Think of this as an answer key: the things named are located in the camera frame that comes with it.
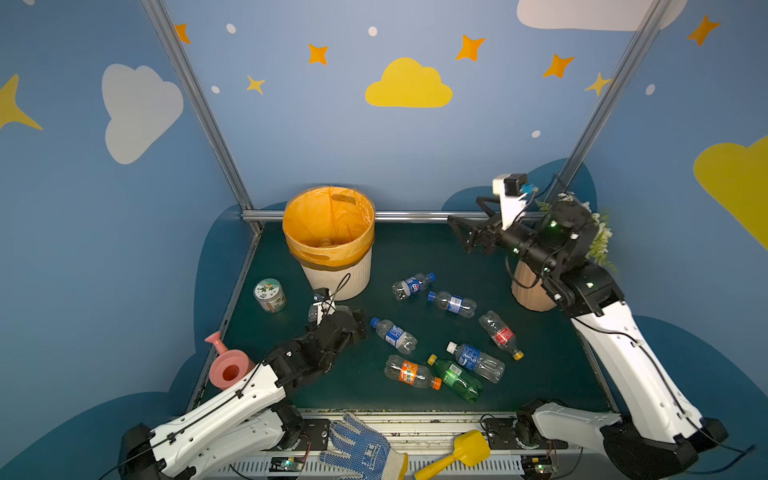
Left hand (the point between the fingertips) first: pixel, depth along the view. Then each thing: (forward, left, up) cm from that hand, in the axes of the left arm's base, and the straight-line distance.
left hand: (355, 317), depth 76 cm
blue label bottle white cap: (-8, -37, -13) cm, 40 cm away
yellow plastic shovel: (-26, -30, -17) cm, 43 cm away
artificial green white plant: (+23, -69, +10) cm, 73 cm away
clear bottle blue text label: (+12, -30, -13) cm, 35 cm away
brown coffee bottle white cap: (+33, +14, -9) cm, 37 cm away
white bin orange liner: (+36, +13, -6) cm, 38 cm away
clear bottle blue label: (0, -13, -15) cm, 20 cm away
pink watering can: (-12, +31, -5) cm, 34 cm away
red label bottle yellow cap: (+2, -43, -13) cm, 45 cm away
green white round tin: (+12, +29, -9) cm, 32 cm away
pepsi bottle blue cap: (+19, -14, -16) cm, 29 cm away
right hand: (+10, -25, +32) cm, 41 cm away
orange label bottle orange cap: (-10, -15, -13) cm, 22 cm away
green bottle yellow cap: (-12, -28, -12) cm, 32 cm away
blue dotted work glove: (-29, -6, -17) cm, 34 cm away
